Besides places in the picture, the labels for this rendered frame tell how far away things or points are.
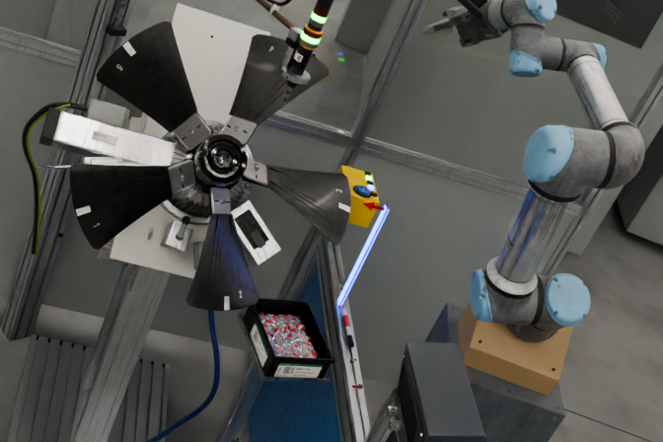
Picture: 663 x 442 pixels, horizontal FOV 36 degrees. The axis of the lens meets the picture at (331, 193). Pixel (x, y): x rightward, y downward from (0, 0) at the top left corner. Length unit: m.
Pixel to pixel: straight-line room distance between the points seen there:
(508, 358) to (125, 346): 1.07
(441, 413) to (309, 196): 0.77
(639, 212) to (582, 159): 3.97
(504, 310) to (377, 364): 1.61
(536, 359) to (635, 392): 2.32
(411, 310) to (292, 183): 1.32
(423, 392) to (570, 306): 0.50
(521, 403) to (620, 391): 2.27
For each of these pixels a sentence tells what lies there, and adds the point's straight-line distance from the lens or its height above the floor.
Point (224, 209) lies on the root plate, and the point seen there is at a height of 1.09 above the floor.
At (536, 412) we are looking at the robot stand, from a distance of 2.59.
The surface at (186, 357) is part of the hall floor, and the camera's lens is 3.75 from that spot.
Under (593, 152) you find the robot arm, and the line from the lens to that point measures 2.08.
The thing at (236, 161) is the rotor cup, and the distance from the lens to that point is 2.44.
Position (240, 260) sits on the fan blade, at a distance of 2.52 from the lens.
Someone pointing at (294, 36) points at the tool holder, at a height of 1.54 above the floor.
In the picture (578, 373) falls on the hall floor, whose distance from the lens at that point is 4.74.
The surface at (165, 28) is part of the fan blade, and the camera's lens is 2.47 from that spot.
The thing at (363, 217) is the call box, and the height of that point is 1.01.
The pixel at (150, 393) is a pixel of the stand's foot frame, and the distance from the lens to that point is 3.48.
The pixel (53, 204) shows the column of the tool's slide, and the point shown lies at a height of 0.57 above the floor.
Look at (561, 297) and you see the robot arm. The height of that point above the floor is 1.31.
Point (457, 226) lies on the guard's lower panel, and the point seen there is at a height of 0.79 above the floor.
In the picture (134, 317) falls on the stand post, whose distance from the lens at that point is 2.89.
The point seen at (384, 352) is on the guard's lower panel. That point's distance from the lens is 3.86.
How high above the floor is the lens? 2.41
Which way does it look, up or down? 29 degrees down
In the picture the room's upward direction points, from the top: 25 degrees clockwise
